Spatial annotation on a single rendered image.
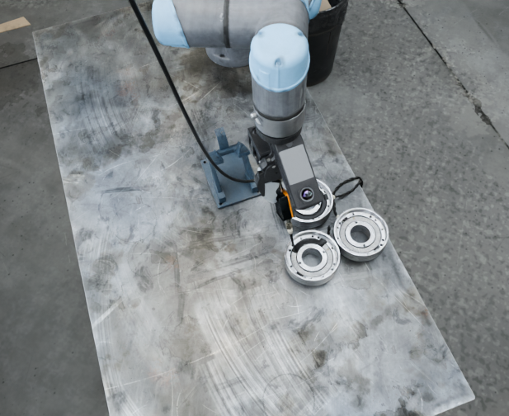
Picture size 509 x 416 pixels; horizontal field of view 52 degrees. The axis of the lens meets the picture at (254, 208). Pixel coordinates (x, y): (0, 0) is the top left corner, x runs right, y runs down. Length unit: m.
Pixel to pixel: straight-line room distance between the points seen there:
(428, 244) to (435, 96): 0.72
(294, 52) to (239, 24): 0.12
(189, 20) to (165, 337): 0.56
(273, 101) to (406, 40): 1.97
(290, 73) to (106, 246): 0.59
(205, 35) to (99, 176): 0.52
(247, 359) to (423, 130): 1.54
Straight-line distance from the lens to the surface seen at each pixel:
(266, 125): 0.75
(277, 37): 0.69
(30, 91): 2.61
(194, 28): 0.77
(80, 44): 1.48
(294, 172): 0.79
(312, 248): 1.02
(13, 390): 1.97
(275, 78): 0.67
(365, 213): 1.06
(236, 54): 1.31
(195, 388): 0.97
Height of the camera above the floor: 1.75
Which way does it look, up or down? 60 degrees down
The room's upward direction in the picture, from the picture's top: 4 degrees counter-clockwise
